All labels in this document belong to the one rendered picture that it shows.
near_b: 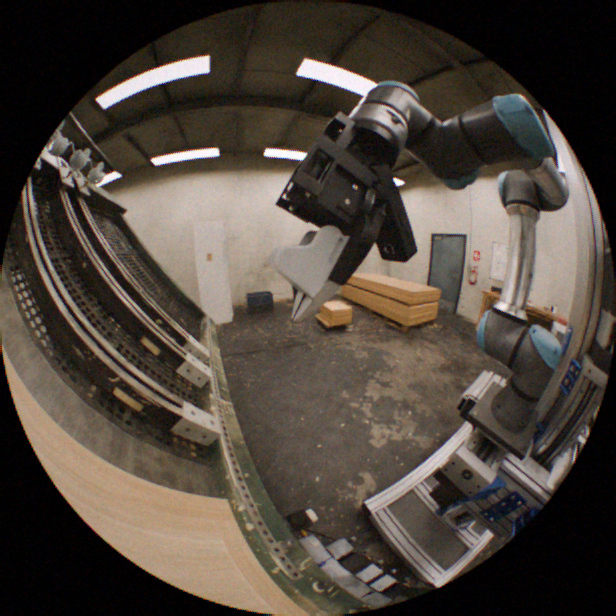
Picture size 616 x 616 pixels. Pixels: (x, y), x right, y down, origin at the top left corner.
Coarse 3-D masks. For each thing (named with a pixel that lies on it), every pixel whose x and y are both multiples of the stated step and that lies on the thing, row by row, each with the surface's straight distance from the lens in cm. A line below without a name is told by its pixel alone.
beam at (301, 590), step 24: (216, 336) 136; (216, 360) 101; (240, 432) 69; (216, 456) 57; (240, 456) 60; (216, 480) 56; (240, 504) 50; (264, 504) 55; (240, 528) 50; (264, 552) 47; (288, 552) 52; (288, 576) 49; (312, 576) 53; (312, 600) 50; (336, 600) 55
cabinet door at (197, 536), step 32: (32, 416) 40; (64, 448) 39; (64, 480) 38; (96, 480) 39; (128, 480) 41; (96, 512) 38; (128, 512) 39; (160, 512) 42; (192, 512) 45; (224, 512) 50; (128, 544) 38; (160, 544) 40; (192, 544) 43; (224, 544) 46; (160, 576) 39; (192, 576) 41; (224, 576) 44; (256, 576) 48; (256, 608) 46; (288, 608) 50
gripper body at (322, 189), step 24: (336, 120) 21; (336, 144) 17; (360, 144) 21; (384, 144) 22; (312, 168) 16; (336, 168) 16; (360, 168) 17; (288, 192) 15; (312, 192) 14; (336, 192) 15; (360, 192) 17; (384, 192) 19; (312, 216) 19; (336, 216) 15; (360, 216) 16
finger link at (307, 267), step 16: (320, 240) 15; (336, 240) 16; (288, 256) 14; (304, 256) 14; (320, 256) 15; (336, 256) 15; (288, 272) 14; (304, 272) 15; (320, 272) 15; (304, 288) 15; (320, 288) 15; (336, 288) 15; (304, 304) 16; (320, 304) 16
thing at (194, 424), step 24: (24, 192) 75; (24, 216) 67; (24, 240) 63; (24, 264) 62; (48, 264) 58; (48, 288) 52; (48, 312) 53; (72, 312) 52; (72, 336) 49; (96, 336) 50; (96, 360) 48; (120, 360) 50; (120, 384) 48; (144, 384) 51; (144, 408) 51; (168, 408) 49; (192, 408) 55; (192, 432) 55; (216, 432) 56
